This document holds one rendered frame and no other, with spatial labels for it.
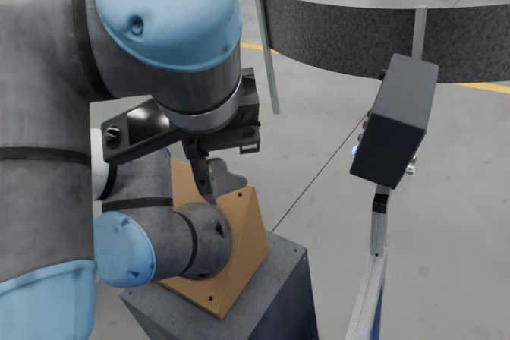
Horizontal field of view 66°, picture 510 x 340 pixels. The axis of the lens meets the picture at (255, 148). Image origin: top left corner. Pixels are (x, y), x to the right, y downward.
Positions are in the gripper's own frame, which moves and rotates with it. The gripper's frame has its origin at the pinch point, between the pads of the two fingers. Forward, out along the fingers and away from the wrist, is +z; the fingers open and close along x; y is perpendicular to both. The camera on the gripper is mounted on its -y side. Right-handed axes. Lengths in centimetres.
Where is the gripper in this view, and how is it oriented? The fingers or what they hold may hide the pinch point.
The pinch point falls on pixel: (202, 150)
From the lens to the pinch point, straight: 54.3
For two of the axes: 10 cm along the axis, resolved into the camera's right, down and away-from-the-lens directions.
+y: 9.9, -1.5, 0.6
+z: -0.2, 2.5, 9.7
